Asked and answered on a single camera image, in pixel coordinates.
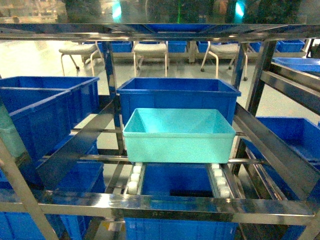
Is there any turquoise plastic bin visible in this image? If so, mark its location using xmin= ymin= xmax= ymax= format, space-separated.
xmin=123 ymin=108 xmax=236 ymax=164

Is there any blue bin right shelf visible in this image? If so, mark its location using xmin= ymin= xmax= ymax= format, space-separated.
xmin=234 ymin=115 xmax=320 ymax=201

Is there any blue bin behind turquoise bin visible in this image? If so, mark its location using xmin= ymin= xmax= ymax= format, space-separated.
xmin=117 ymin=77 xmax=241 ymax=125

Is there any blue bin lower centre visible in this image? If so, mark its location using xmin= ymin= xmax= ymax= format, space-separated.
xmin=125 ymin=163 xmax=238 ymax=240

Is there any grey office chair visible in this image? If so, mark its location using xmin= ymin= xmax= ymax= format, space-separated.
xmin=132 ymin=42 xmax=169 ymax=77
xmin=58 ymin=41 xmax=104 ymax=76

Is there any white roller track left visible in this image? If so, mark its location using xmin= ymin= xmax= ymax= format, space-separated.
xmin=124 ymin=162 xmax=146 ymax=195

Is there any white roller track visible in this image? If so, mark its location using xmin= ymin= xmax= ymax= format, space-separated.
xmin=124 ymin=162 xmax=146 ymax=195
xmin=209 ymin=163 xmax=231 ymax=199

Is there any blue bin left rear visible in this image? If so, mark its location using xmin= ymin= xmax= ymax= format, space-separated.
xmin=0 ymin=76 xmax=99 ymax=128

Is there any white roller track right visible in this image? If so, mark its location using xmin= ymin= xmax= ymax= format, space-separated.
xmin=209 ymin=163 xmax=231 ymax=199

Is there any blue bin left front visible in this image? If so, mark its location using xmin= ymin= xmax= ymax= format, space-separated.
xmin=0 ymin=87 xmax=71 ymax=161

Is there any steel shelf front rail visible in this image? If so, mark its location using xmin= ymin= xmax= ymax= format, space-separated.
xmin=0 ymin=188 xmax=317 ymax=226

